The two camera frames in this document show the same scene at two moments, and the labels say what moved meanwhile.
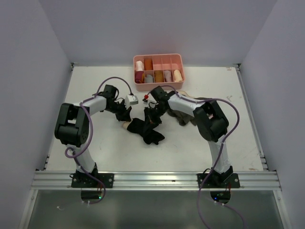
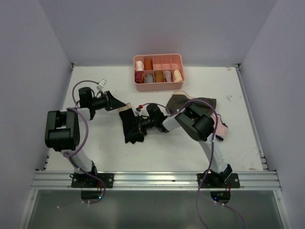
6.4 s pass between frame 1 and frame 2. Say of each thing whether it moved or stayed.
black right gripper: moved
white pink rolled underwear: stayed
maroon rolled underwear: stayed
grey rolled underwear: stayed
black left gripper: moved
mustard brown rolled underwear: stayed
